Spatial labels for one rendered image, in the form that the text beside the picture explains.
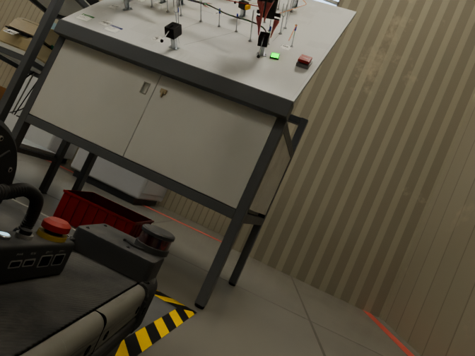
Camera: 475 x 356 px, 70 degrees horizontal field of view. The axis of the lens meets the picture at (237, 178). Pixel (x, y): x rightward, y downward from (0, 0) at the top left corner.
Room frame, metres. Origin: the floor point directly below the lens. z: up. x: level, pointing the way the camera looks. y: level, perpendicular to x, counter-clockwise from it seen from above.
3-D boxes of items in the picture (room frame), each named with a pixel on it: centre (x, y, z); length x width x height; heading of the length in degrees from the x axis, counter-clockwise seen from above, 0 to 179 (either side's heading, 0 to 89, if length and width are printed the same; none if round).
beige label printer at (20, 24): (1.80, 1.25, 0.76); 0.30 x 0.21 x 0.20; 169
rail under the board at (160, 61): (1.45, 0.49, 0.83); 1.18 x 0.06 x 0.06; 75
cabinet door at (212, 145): (1.40, 0.22, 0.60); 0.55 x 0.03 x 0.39; 75
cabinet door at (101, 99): (1.54, 0.75, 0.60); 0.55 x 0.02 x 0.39; 75
